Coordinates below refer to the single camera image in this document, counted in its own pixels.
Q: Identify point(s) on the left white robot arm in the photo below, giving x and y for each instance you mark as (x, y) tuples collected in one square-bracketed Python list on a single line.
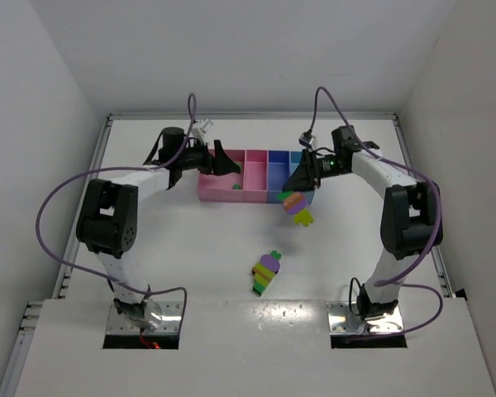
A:
[(108, 219)]

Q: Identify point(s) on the dark blue bin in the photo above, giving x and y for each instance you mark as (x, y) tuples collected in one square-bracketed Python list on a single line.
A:
[(277, 173)]

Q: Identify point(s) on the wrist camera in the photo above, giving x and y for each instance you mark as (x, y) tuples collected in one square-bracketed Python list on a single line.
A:
[(308, 140), (200, 129)]

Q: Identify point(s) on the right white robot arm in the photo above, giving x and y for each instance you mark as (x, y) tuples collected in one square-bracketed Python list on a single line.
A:
[(408, 220)]

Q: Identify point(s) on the small pink bin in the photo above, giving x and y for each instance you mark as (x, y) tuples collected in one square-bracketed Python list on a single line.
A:
[(255, 176)]

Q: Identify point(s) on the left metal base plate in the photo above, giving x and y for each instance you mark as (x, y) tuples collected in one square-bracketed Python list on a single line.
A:
[(169, 318)]

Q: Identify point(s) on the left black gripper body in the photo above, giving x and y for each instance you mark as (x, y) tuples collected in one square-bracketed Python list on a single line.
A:
[(211, 161)]

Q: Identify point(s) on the large pink bin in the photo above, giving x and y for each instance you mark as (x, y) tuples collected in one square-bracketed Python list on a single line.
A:
[(212, 188)]

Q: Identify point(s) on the light blue bin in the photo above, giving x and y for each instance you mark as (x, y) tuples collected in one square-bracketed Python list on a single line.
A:
[(294, 160)]

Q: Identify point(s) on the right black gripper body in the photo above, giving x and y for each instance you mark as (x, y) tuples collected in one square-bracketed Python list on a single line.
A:
[(312, 169)]

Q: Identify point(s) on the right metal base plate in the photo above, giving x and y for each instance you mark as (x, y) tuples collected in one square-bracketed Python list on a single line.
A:
[(344, 323)]

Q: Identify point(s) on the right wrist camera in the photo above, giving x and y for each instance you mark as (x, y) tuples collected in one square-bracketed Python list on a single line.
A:
[(308, 140)]

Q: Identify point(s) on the multicolour lego stack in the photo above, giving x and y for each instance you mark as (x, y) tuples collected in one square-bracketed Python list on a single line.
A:
[(295, 204), (264, 271)]

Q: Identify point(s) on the metal base plate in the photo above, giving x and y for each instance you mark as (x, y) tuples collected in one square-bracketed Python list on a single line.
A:
[(344, 323), (169, 318)]

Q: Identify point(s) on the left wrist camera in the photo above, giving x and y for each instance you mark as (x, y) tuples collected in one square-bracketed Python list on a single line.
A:
[(200, 129)]

